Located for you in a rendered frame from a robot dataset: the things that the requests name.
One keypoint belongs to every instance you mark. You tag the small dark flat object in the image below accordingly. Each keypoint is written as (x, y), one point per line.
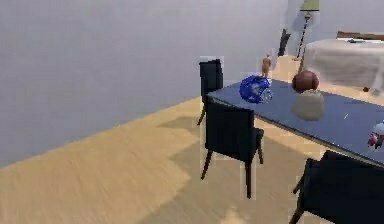
(355, 41)

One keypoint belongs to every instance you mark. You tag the floor lamp green shade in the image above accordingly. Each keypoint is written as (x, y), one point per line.
(305, 30)

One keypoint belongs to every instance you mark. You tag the brown wooden board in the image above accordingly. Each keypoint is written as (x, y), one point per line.
(360, 35)

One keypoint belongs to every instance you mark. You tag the black leaning slab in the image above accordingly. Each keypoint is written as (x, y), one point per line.
(283, 42)

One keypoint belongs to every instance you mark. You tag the blue grey dining table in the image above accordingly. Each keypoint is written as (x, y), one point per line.
(336, 120)

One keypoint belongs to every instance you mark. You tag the beige round lump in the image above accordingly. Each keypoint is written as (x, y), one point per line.
(308, 105)

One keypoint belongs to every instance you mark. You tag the brown ball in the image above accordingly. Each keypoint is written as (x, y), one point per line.
(304, 81)

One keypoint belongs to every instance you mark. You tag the red white small figure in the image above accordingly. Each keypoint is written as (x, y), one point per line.
(377, 136)

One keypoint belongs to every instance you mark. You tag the small brown statue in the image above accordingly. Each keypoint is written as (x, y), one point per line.
(266, 65)

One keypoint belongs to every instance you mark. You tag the black dining chair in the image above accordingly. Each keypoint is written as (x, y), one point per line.
(230, 133)
(346, 190)
(211, 77)

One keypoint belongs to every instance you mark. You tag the blue helmet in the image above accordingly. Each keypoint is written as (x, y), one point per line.
(254, 89)

